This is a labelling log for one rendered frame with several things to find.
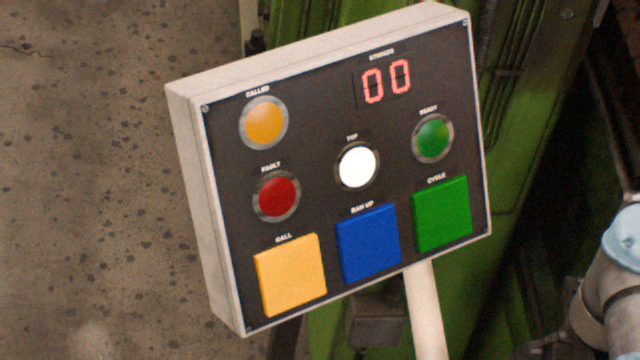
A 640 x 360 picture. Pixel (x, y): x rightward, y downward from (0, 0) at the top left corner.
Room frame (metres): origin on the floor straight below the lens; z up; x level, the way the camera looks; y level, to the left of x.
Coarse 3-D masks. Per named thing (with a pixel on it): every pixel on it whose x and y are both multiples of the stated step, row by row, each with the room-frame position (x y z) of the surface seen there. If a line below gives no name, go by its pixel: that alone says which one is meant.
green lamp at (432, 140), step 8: (424, 128) 0.95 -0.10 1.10; (432, 128) 0.95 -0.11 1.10; (440, 128) 0.96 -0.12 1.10; (424, 136) 0.94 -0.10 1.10; (432, 136) 0.95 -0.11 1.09; (440, 136) 0.95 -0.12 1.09; (448, 136) 0.96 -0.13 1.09; (424, 144) 0.94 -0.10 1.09; (432, 144) 0.94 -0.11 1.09; (440, 144) 0.95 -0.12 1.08; (424, 152) 0.94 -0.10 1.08; (432, 152) 0.94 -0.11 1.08; (440, 152) 0.95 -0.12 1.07
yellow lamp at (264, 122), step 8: (264, 104) 0.87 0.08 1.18; (272, 104) 0.87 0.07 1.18; (256, 112) 0.86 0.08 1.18; (264, 112) 0.86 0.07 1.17; (272, 112) 0.87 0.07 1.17; (280, 112) 0.87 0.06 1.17; (248, 120) 0.85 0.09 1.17; (256, 120) 0.85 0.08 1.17; (264, 120) 0.86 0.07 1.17; (272, 120) 0.86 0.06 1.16; (280, 120) 0.87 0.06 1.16; (248, 128) 0.84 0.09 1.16; (256, 128) 0.85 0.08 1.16; (264, 128) 0.85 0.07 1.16; (272, 128) 0.86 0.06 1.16; (280, 128) 0.86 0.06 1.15; (248, 136) 0.84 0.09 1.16; (256, 136) 0.84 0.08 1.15; (264, 136) 0.85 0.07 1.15; (272, 136) 0.85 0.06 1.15
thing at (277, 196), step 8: (272, 184) 0.83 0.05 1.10; (280, 184) 0.83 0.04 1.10; (288, 184) 0.84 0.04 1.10; (264, 192) 0.82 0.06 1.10; (272, 192) 0.82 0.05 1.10; (280, 192) 0.83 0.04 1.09; (288, 192) 0.83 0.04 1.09; (264, 200) 0.81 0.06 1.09; (272, 200) 0.82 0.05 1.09; (280, 200) 0.82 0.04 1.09; (288, 200) 0.83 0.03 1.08; (264, 208) 0.81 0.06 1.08; (272, 208) 0.81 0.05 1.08; (280, 208) 0.82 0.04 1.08; (288, 208) 0.82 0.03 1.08; (272, 216) 0.81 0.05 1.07
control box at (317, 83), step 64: (256, 64) 0.92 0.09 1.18; (320, 64) 0.92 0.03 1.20; (384, 64) 0.96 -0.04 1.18; (448, 64) 1.00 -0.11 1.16; (192, 128) 0.83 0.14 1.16; (320, 128) 0.89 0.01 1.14; (384, 128) 0.93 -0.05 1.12; (448, 128) 0.96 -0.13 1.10; (192, 192) 0.82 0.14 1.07; (256, 192) 0.81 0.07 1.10; (320, 192) 0.85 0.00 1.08; (384, 192) 0.89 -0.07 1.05; (256, 320) 0.74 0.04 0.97
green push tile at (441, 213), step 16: (464, 176) 0.95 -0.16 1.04; (416, 192) 0.91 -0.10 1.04; (432, 192) 0.91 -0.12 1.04; (448, 192) 0.92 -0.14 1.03; (464, 192) 0.93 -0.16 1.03; (416, 208) 0.90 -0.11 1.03; (432, 208) 0.90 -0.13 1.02; (448, 208) 0.91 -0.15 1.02; (464, 208) 0.93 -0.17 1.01; (416, 224) 0.89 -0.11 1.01; (432, 224) 0.90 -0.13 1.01; (448, 224) 0.91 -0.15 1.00; (464, 224) 0.92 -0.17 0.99; (416, 240) 0.88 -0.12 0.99; (432, 240) 0.89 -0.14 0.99; (448, 240) 0.90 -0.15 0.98
